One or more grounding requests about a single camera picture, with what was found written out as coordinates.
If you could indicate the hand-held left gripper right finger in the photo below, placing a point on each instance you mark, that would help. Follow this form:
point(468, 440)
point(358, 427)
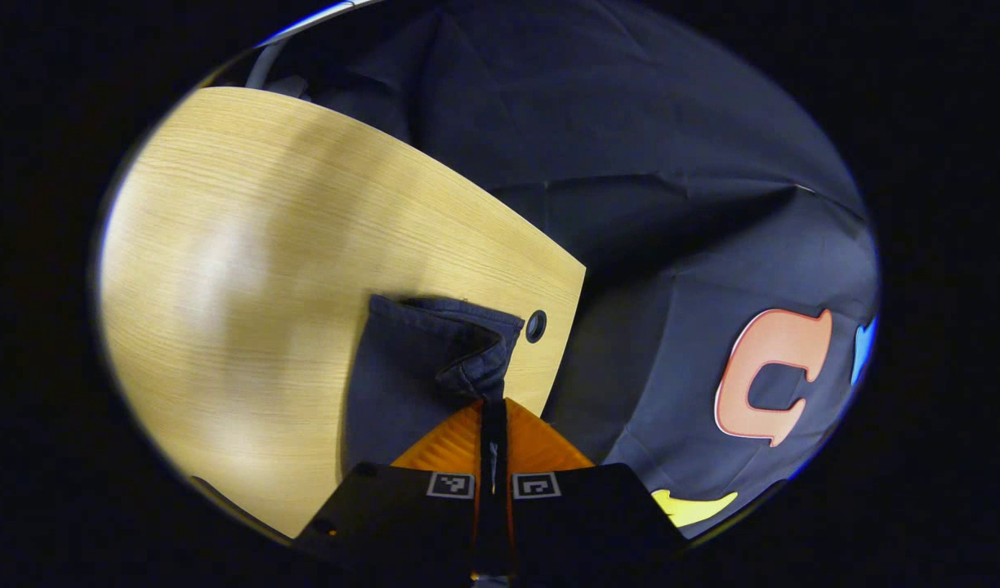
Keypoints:
point(590, 514)

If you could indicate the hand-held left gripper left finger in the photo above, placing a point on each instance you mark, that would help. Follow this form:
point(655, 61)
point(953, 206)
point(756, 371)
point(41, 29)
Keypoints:
point(386, 514)

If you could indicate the dark blue jeans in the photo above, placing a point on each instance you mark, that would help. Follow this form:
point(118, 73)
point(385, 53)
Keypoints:
point(402, 384)

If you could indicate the black backdrop cloth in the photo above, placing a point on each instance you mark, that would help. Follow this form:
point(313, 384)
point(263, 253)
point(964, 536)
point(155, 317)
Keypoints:
point(671, 245)

